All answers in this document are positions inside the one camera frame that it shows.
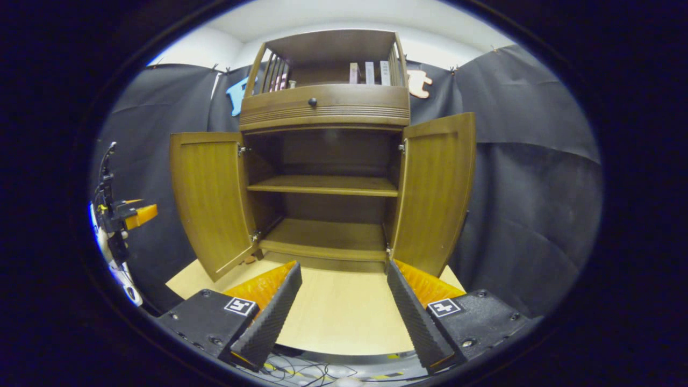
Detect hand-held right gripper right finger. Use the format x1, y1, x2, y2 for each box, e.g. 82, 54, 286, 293
386, 260, 532, 375

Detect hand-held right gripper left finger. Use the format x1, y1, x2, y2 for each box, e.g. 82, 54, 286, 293
155, 261, 303, 373

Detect wooden cabinet door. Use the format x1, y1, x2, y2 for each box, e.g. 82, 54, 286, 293
388, 112, 477, 279
169, 132, 259, 283

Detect wooden double-door shoe cabinet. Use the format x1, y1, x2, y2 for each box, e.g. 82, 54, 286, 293
169, 28, 477, 283

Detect white blue object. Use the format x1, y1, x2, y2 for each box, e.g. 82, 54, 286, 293
88, 202, 145, 308

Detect wooden inner shelf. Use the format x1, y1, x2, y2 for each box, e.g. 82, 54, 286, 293
247, 175, 399, 197

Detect black backdrop cloth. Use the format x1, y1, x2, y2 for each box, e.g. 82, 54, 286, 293
91, 44, 604, 319

